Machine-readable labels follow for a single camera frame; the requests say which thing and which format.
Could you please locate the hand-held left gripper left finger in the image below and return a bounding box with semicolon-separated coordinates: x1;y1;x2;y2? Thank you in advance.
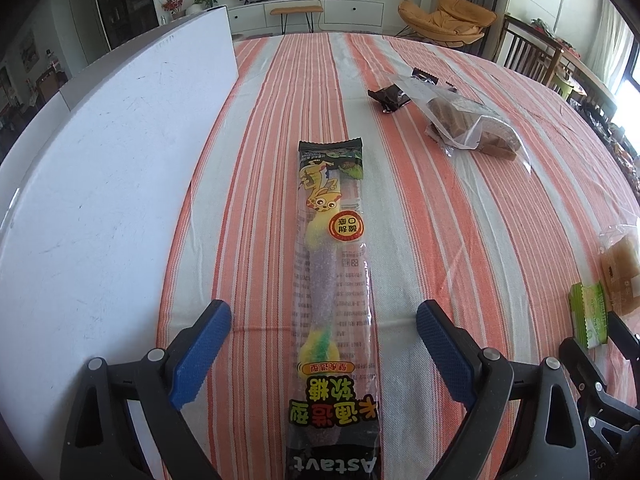
60;299;233;480

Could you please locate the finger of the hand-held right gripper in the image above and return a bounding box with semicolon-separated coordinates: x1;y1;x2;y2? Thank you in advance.
606;310;640;363
559;337;613;403

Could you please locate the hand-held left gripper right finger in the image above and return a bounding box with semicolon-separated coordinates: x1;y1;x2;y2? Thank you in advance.
415;299;593;480

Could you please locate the small light green packet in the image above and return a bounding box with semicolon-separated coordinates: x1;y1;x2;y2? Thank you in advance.
569;281;610;351

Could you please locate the bread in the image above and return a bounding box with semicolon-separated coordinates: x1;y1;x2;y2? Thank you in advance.
597;225;640;313

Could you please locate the long gummy candy packet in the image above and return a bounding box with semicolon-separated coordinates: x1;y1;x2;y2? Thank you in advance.
285;137;386;480

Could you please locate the white cardboard box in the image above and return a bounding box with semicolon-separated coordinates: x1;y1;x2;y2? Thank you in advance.
0;5;239;480

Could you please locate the orange striped tablecloth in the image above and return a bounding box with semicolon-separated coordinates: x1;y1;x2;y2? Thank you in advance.
155;32;640;480

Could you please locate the clutter of jars and bottles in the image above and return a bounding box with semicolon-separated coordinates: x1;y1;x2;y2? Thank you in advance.
580;95;640;181

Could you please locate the clear bag of brown cakes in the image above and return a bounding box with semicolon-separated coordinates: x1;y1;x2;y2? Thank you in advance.
387;72;533;173

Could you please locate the large window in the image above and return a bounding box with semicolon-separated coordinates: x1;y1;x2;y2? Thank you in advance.
620;45;640;136

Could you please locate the white sheer curtain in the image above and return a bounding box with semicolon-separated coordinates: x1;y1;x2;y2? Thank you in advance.
600;10;636;96

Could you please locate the orange lounge chair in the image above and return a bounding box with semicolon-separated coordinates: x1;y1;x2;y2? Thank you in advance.
397;0;498;51

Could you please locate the white interior door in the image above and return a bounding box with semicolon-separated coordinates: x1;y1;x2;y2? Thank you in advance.
67;0;98;63

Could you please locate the white television cabinet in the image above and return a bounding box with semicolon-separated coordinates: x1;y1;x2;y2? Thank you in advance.
227;0;386;36

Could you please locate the wooden bench with black legs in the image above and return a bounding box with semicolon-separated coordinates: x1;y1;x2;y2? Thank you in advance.
270;5;323;35

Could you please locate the black display cabinet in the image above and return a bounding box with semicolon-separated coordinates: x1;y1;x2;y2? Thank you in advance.
92;0;160;51

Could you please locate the framed wall picture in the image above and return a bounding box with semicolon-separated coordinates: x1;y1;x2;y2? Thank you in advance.
19;30;38;66

